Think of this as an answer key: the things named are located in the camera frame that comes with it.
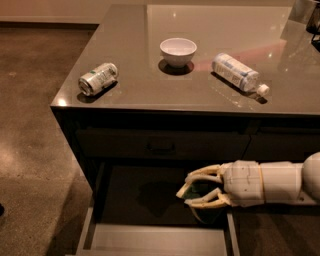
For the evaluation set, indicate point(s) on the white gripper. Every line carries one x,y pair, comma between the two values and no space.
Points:
242,182

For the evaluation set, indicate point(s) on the green yellow sponge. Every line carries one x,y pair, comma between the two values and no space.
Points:
197,190

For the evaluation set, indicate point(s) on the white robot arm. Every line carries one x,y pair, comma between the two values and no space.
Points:
289,183

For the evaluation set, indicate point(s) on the right top drawer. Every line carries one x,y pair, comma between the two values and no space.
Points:
296,146

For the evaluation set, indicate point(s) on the closed top drawer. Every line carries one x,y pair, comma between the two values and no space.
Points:
155,144

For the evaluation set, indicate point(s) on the open middle drawer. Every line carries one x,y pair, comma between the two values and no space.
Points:
135,212

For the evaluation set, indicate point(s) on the dark counter cabinet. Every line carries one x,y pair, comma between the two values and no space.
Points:
268,36

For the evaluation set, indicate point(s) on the dark object on counter corner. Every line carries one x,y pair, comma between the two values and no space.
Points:
313,25

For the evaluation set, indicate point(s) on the clear plastic water bottle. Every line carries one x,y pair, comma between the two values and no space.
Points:
238,74

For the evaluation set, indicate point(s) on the white ceramic bowl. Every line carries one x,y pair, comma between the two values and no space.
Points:
178,52

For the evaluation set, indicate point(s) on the silver green soda can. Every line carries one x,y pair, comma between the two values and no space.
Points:
98,79

